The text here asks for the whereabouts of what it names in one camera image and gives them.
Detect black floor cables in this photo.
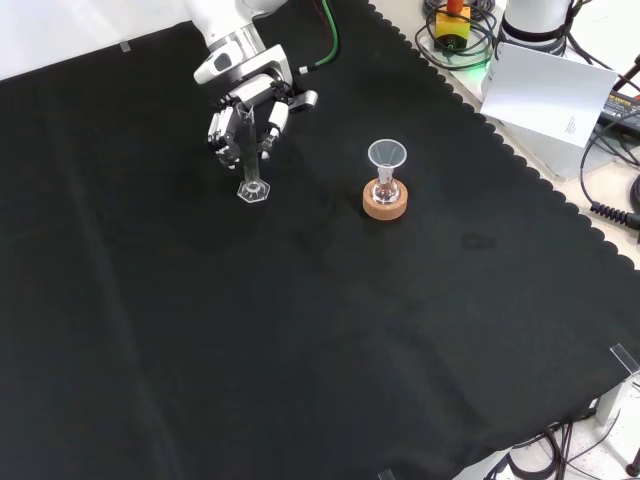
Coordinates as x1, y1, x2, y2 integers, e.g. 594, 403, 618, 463
479, 419, 640, 480

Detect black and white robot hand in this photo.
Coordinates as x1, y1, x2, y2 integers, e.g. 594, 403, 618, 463
193, 43, 292, 171

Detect cork ring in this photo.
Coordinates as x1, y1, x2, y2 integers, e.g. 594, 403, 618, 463
362, 178, 411, 221

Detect black coiled cable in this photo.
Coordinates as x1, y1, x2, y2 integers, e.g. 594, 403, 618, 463
579, 112, 640, 232

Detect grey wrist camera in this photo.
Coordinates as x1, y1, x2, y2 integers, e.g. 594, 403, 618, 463
287, 88, 320, 112

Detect black power adapter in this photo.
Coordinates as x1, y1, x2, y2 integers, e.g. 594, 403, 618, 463
597, 92, 640, 129

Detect black cable loop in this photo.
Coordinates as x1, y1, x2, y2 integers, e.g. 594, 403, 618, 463
414, 0, 499, 69

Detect clear graduated cylinder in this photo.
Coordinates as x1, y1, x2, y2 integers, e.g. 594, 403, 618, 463
235, 101, 272, 205

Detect grey metal box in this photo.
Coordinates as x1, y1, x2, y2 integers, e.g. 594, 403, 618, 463
492, 117, 601, 181

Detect green cable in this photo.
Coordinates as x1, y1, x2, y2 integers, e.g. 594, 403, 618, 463
298, 0, 341, 75

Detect round-bottom glass flask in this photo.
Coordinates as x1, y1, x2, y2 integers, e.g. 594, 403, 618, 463
372, 167, 401, 205

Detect clear plastic funnel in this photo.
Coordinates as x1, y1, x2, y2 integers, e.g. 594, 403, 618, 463
367, 139, 410, 184

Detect black table cloth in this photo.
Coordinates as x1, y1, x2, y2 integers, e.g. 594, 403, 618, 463
0, 0, 640, 480

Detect yellow stop button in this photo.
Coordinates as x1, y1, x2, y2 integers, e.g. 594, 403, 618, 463
433, 0, 472, 51

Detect white table leg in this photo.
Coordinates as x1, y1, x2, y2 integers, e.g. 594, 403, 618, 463
594, 379, 640, 426

